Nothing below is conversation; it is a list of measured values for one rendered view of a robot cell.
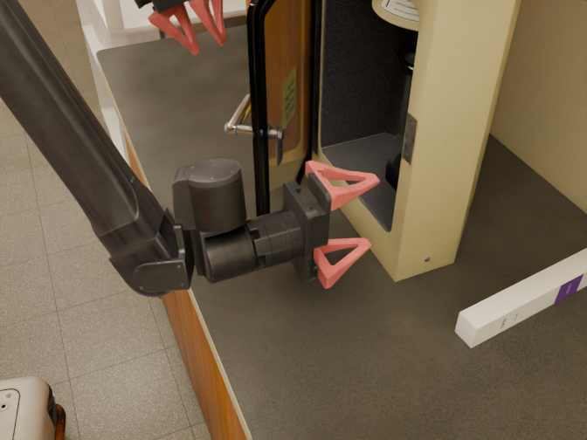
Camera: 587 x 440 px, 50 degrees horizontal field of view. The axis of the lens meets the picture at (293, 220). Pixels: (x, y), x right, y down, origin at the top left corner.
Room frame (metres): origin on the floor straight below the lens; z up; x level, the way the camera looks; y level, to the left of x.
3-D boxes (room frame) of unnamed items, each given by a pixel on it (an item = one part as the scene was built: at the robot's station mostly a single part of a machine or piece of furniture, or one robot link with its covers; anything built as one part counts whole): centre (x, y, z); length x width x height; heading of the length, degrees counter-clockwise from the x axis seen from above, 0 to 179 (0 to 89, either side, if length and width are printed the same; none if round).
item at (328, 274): (0.53, -0.05, 1.16); 0.09 x 0.07 x 0.07; 113
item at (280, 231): (0.51, 0.02, 1.19); 0.07 x 0.07 x 0.10; 23
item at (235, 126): (0.75, 0.06, 1.20); 0.10 x 0.05 x 0.03; 165
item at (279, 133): (0.71, 0.02, 1.18); 0.02 x 0.02 x 0.06; 75
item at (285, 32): (0.81, 0.01, 1.19); 0.30 x 0.01 x 0.40; 165
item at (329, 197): (0.54, -0.05, 1.23); 0.09 x 0.07 x 0.07; 113
